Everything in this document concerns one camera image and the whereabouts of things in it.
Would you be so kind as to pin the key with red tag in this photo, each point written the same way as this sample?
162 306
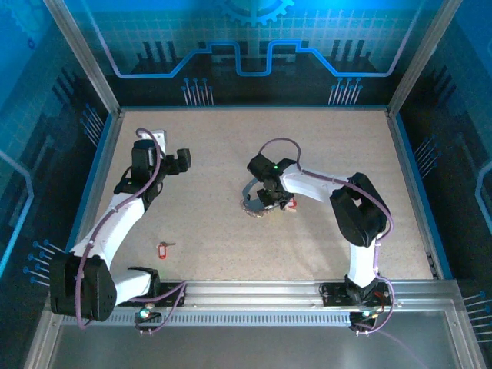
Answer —
292 206
163 253

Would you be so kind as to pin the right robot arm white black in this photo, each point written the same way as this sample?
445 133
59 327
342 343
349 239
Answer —
307 184

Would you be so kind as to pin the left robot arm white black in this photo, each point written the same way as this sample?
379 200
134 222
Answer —
115 227

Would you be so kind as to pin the slotted metal strip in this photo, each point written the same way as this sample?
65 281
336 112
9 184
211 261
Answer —
250 319

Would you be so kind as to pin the small black LED module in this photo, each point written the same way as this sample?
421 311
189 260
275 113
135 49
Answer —
359 319
151 317

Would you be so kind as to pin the steel front panel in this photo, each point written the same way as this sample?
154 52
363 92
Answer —
250 350

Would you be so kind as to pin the blue-edged side frame rail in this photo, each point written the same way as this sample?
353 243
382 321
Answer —
413 192
100 173

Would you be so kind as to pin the aluminium back frame rail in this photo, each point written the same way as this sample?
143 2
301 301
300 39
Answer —
253 108

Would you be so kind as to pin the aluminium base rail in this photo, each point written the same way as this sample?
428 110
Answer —
253 294

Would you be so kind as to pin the aluminium frame post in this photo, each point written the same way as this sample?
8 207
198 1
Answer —
423 54
82 57

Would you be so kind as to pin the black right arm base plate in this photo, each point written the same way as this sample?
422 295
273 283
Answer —
334 296

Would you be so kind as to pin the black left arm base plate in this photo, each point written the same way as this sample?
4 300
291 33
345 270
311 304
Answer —
169 287

